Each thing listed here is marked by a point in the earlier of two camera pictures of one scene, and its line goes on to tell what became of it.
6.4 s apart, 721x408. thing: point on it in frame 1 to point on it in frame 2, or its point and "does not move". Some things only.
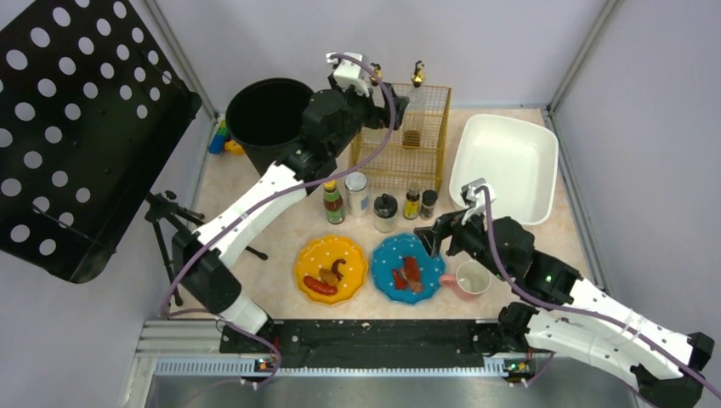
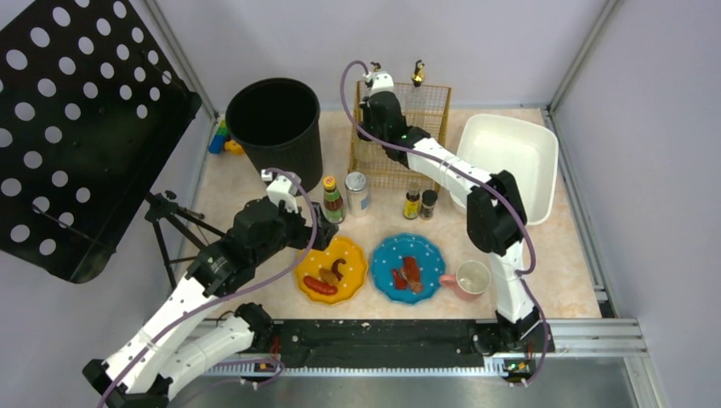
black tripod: x=161 y=206 does not move
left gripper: x=381 y=106 to x=322 y=232
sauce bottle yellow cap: x=333 y=202 does not move
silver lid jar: x=355 y=184 does not move
